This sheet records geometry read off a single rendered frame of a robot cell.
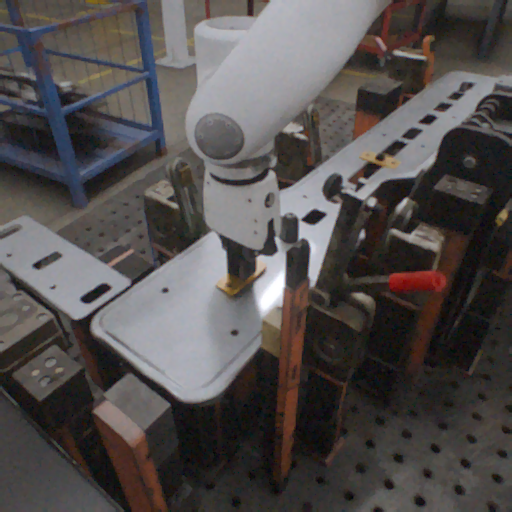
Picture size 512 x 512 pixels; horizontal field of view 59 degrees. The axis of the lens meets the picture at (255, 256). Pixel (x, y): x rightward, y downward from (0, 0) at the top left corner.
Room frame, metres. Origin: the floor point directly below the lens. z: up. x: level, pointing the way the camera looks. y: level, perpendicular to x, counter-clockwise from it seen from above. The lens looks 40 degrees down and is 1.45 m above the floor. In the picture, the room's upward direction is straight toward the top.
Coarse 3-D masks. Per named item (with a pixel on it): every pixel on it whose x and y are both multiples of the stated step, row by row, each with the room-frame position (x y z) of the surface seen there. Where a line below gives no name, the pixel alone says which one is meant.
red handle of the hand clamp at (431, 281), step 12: (384, 276) 0.38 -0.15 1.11; (396, 276) 0.36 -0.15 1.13; (408, 276) 0.35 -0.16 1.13; (420, 276) 0.34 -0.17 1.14; (432, 276) 0.34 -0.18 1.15; (444, 276) 0.34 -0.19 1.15; (336, 288) 0.40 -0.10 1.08; (348, 288) 0.39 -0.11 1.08; (360, 288) 0.38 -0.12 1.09; (372, 288) 0.37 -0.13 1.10; (384, 288) 0.36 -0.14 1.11; (396, 288) 0.35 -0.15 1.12; (408, 288) 0.34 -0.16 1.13; (420, 288) 0.34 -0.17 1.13; (432, 288) 0.33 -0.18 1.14
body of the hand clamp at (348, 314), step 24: (312, 312) 0.39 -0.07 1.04; (336, 312) 0.38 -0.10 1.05; (360, 312) 0.38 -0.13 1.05; (312, 336) 0.39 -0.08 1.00; (336, 336) 0.37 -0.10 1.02; (360, 336) 0.37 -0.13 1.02; (312, 360) 0.39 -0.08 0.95; (336, 360) 0.37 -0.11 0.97; (360, 360) 0.39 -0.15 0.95; (312, 384) 0.39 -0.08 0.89; (336, 384) 0.36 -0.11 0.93; (312, 408) 0.38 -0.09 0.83; (336, 408) 0.37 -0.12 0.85; (312, 432) 0.38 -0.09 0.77; (336, 432) 0.38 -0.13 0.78; (312, 456) 0.37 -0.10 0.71
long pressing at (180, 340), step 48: (432, 96) 1.24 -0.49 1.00; (480, 96) 1.24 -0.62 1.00; (384, 144) 0.94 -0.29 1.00; (432, 144) 0.94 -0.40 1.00; (288, 192) 0.74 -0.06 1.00; (144, 288) 0.47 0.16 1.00; (192, 288) 0.47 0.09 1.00; (96, 336) 0.39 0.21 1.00; (144, 336) 0.38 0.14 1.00; (192, 336) 0.38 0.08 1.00; (240, 336) 0.38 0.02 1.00; (192, 384) 0.31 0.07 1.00
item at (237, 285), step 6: (258, 264) 0.52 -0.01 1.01; (264, 264) 0.52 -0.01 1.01; (234, 270) 0.50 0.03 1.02; (258, 270) 0.51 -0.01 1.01; (228, 276) 0.49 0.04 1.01; (234, 276) 0.49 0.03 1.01; (252, 276) 0.49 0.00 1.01; (216, 282) 0.48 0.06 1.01; (222, 282) 0.48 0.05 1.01; (228, 282) 0.48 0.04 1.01; (234, 282) 0.48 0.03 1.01; (240, 282) 0.48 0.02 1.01; (246, 282) 0.48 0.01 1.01; (222, 288) 0.47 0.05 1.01; (228, 288) 0.47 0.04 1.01; (234, 288) 0.47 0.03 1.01; (240, 288) 0.47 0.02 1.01; (234, 294) 0.46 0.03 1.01
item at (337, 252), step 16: (336, 176) 0.41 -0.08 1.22; (336, 192) 0.41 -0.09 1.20; (352, 192) 0.39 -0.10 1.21; (368, 192) 0.39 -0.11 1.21; (352, 208) 0.38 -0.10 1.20; (368, 208) 0.38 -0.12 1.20; (336, 224) 0.39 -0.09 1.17; (352, 224) 0.38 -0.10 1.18; (336, 240) 0.39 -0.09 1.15; (352, 240) 0.39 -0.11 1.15; (336, 256) 0.39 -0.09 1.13; (320, 272) 0.40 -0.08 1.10; (336, 272) 0.39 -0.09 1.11
